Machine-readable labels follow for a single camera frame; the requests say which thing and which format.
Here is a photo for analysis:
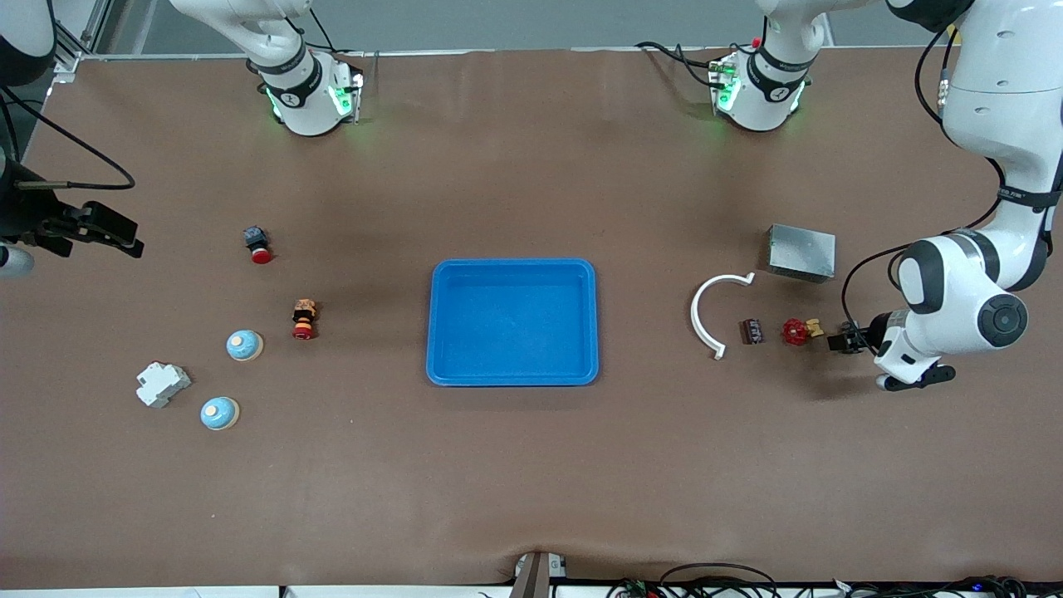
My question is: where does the metal table clamp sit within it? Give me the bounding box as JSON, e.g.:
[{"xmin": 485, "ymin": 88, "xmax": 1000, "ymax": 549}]
[{"xmin": 511, "ymin": 551, "xmax": 570, "ymax": 598}]

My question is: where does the black base cable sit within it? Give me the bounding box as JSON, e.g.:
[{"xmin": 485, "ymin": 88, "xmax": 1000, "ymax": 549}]
[{"xmin": 635, "ymin": 40, "xmax": 719, "ymax": 88}]

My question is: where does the white circuit breaker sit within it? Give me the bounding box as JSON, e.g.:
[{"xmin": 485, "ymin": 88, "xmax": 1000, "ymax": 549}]
[{"xmin": 136, "ymin": 362, "xmax": 192, "ymax": 409}]

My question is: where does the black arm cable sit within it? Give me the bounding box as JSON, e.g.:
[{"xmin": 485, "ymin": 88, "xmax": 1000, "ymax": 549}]
[
  {"xmin": 841, "ymin": 23, "xmax": 1007, "ymax": 333},
  {"xmin": 0, "ymin": 86, "xmax": 136, "ymax": 192}
]

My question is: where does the black cable bundle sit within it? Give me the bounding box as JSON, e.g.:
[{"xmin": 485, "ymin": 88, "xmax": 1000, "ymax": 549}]
[{"xmin": 606, "ymin": 563, "xmax": 1031, "ymax": 598}]

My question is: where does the aluminium frame profile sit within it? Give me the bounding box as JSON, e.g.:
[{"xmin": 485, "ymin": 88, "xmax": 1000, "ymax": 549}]
[{"xmin": 50, "ymin": 0, "xmax": 113, "ymax": 84}]

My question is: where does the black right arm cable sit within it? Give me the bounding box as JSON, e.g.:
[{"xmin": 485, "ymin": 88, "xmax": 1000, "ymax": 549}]
[{"xmin": 0, "ymin": 86, "xmax": 136, "ymax": 192}]

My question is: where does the silver metal power supply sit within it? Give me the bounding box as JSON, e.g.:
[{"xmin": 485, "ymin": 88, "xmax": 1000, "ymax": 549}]
[{"xmin": 767, "ymin": 224, "xmax": 836, "ymax": 284}]

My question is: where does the white curved plastic bracket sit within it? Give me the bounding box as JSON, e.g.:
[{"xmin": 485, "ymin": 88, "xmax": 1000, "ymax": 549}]
[{"xmin": 690, "ymin": 272, "xmax": 756, "ymax": 360}]

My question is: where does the blue plastic tray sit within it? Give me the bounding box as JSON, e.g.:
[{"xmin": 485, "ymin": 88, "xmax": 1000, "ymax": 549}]
[{"xmin": 426, "ymin": 258, "xmax": 600, "ymax": 388}]

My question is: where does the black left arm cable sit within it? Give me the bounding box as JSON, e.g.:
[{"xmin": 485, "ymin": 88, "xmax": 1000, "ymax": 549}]
[{"xmin": 841, "ymin": 23, "xmax": 1007, "ymax": 333}]

